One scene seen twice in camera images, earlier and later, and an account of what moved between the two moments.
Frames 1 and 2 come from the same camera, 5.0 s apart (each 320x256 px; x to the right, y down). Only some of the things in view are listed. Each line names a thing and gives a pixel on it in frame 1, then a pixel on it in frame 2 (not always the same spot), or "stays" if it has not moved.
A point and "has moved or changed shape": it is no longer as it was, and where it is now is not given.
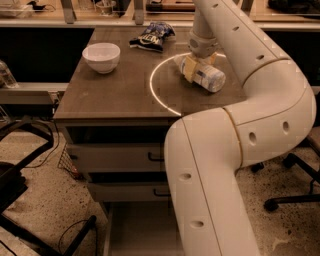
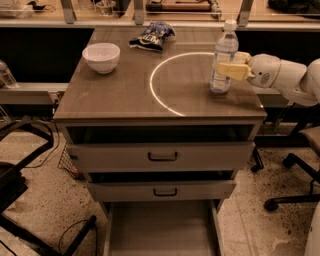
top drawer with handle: (119, 157) stays
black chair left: (13, 180) stays
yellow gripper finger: (212, 59) to (242, 57)
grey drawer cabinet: (115, 112) stays
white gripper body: (203, 47) to (265, 74)
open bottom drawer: (140, 228) stays
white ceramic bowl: (102, 56) stays
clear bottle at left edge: (6, 78) stays
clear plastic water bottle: (206, 76) has moved or changed shape
